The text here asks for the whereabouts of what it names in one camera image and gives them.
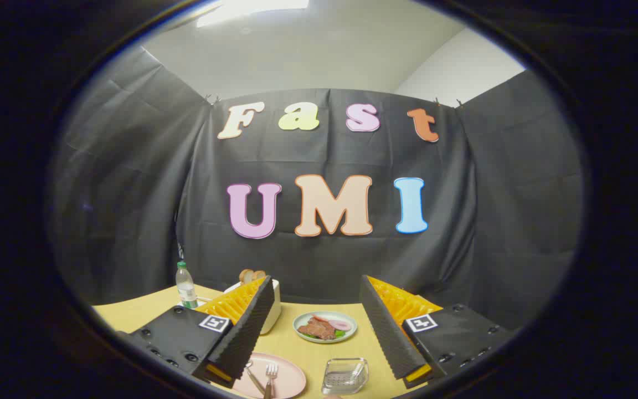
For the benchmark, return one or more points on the pink round plate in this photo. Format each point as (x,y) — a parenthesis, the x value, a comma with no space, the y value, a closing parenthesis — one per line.
(291,377)

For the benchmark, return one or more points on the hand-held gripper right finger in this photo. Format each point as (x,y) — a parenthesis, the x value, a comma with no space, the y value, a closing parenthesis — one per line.
(385,332)

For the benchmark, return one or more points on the light green plate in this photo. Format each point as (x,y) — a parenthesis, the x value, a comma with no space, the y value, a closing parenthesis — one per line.
(349,335)

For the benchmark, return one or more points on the cream white toaster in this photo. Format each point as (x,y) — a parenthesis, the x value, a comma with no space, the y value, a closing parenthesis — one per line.
(274,310)

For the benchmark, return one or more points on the cooked brown meat slices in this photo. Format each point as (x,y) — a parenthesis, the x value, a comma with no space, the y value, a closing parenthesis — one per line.
(316,330)

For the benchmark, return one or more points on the toasted bread slice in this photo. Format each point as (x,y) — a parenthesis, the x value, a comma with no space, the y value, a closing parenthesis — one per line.
(258,275)
(246,276)

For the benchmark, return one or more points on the pink ham slice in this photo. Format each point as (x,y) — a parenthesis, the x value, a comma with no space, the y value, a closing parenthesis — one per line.
(339,324)

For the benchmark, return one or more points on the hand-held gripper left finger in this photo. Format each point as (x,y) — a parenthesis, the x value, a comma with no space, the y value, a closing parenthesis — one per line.
(250,332)

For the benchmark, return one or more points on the clear plastic water bottle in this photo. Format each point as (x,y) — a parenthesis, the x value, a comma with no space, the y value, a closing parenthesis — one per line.
(186,288)

